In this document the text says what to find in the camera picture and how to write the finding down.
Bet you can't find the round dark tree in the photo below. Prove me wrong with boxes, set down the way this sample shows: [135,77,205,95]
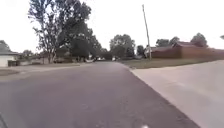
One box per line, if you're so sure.
[108,33,137,61]

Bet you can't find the small dark tree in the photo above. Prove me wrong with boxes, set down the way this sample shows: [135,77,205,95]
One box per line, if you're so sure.
[135,44,147,59]

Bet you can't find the grey asphalt road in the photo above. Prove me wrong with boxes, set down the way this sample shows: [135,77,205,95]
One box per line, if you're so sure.
[0,61,202,128]

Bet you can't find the grass strip by fence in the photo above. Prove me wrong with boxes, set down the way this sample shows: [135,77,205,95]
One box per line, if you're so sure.
[118,57,224,70]

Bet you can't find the tall utility pole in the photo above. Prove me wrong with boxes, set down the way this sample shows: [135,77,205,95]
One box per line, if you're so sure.
[141,3,153,61]

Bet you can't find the large tall tree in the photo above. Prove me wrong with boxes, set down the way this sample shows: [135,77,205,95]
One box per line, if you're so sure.
[27,0,103,65]

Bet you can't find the brown-roofed house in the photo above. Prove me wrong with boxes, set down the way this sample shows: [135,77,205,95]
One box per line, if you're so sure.
[172,40,208,50]

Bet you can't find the pale concrete driveway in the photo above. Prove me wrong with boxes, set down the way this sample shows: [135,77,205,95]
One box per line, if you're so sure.
[130,59,224,128]

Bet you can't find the brown wooden fence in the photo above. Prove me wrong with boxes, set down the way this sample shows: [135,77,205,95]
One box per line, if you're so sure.
[149,46,224,61]

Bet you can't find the trees behind house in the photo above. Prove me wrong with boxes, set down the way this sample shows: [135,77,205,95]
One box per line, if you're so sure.
[155,32,209,48]

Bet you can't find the grass patch by white building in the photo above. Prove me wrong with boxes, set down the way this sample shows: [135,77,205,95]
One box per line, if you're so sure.
[0,68,20,77]

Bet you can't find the white building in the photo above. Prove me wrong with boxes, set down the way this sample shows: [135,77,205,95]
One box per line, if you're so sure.
[0,39,21,68]

